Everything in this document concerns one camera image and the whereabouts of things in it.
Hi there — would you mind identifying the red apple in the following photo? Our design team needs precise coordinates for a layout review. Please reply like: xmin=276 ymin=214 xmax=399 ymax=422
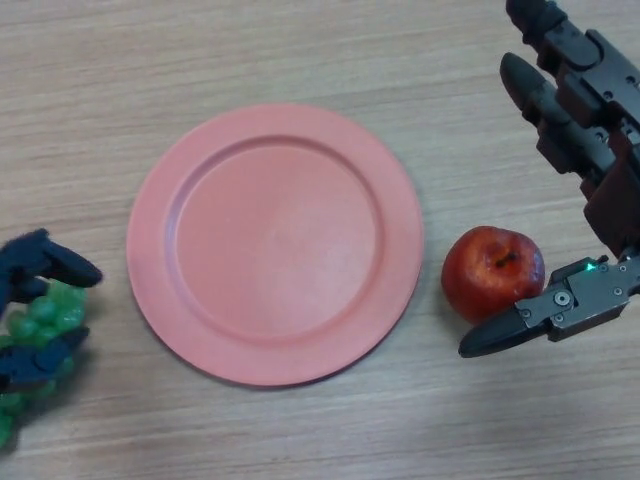
xmin=440 ymin=225 xmax=546 ymax=326

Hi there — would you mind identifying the pink round plate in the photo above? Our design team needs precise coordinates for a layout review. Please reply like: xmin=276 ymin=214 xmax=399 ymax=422
xmin=125 ymin=102 xmax=426 ymax=388

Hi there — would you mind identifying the green plastic grape bunch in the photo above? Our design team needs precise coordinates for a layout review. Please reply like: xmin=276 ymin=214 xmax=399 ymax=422
xmin=0 ymin=281 xmax=89 ymax=449

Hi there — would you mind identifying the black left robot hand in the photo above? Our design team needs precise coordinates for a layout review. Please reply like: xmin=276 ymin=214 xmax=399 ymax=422
xmin=0 ymin=228 xmax=104 ymax=396

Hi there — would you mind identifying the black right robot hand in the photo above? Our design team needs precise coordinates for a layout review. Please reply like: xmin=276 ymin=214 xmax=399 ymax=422
xmin=457 ymin=0 xmax=640 ymax=359

